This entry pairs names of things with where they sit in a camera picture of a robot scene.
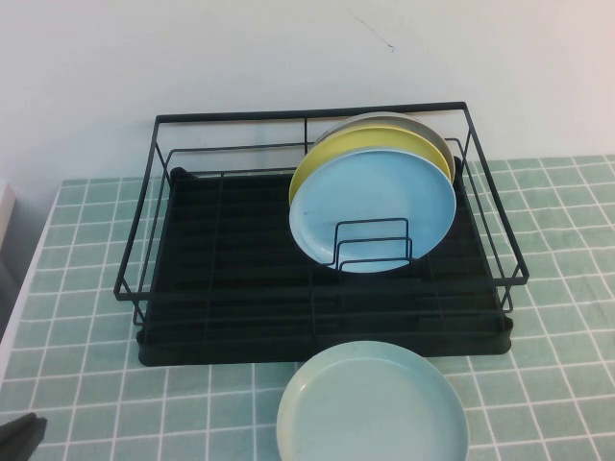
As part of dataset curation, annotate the grey plate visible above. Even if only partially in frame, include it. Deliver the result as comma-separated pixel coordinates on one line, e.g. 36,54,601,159
311,111,455,186

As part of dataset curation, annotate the green checked tablecloth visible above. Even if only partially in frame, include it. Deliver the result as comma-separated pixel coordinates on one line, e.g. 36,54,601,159
0,154,615,461

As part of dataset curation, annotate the yellow plate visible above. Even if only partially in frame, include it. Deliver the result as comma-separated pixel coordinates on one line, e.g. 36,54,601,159
287,125,456,207

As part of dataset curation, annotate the light blue plate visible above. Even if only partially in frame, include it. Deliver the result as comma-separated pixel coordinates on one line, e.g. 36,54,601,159
287,148,457,276

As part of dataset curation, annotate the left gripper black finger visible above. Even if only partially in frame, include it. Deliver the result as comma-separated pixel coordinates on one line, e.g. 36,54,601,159
0,411,37,456
0,416,49,461

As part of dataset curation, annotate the black dish drying rack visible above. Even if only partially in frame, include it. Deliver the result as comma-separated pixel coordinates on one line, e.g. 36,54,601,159
135,165,514,369

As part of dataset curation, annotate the pale green plate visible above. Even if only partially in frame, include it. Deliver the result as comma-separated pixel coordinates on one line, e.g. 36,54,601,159
276,341,470,461

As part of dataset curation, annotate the black wire dish rack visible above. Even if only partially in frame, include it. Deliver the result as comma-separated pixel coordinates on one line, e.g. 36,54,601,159
113,100,529,332

